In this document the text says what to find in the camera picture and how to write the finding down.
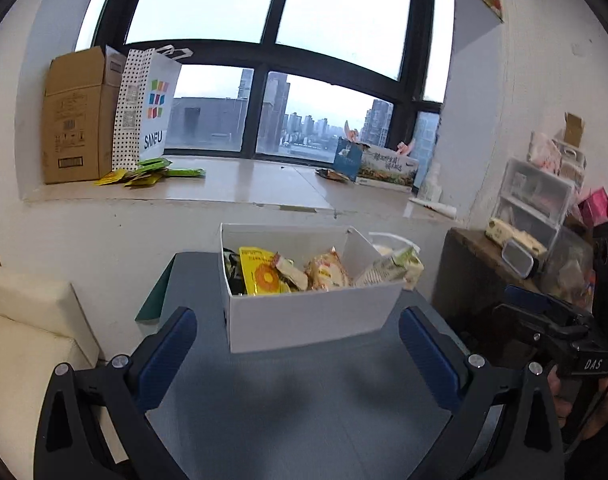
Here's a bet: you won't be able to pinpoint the person's right hand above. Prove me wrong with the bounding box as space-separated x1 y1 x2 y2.
547 365 608 446

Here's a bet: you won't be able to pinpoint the green snack packets on sill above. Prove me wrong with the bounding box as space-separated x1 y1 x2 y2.
95 157 206 188

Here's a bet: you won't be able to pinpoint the cream leather sofa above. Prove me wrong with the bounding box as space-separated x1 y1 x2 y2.
0 266 100 479

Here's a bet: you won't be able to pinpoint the round cracker packet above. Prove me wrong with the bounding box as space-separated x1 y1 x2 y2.
305 248 352 292

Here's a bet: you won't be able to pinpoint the white SANFU paper bag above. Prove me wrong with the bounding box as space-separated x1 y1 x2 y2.
112 44 192 170

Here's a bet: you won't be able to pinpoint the white bottle on sill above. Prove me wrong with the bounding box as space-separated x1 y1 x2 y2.
418 162 442 203

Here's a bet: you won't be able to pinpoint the black foil snack packet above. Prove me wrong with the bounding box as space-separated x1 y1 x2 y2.
223 248 246 296

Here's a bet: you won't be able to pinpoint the dark wooden side shelf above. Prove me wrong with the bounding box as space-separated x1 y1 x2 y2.
431 228 540 320

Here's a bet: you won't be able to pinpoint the clear plastic drawer unit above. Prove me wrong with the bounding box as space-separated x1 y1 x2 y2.
493 158 575 249

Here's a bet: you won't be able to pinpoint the cream seaweed snack bag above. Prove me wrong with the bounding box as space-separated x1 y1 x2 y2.
354 246 423 287

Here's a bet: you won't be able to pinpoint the white cardboard storage box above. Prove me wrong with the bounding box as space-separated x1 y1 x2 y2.
219 223 403 353

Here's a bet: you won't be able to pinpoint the yellow tissue pack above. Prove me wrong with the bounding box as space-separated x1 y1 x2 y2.
367 232 424 290

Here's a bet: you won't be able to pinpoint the white black alarm clock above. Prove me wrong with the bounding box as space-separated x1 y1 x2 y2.
500 238 539 278

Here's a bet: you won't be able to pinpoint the brown cardboard box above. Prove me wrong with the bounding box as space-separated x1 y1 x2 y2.
40 47 126 184

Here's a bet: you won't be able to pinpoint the brown patterned cookie packet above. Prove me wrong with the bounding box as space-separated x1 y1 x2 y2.
272 254 310 292

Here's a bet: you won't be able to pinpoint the yellow snack bag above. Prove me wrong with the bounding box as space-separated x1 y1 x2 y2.
239 247 291 296

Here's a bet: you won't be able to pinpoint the pink gift box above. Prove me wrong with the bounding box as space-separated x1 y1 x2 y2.
578 188 608 229

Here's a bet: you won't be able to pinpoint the printed long box on sill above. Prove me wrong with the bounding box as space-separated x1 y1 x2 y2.
356 145 419 192

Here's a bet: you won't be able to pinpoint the blue small box on sill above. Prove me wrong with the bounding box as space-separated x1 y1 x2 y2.
332 139 362 182

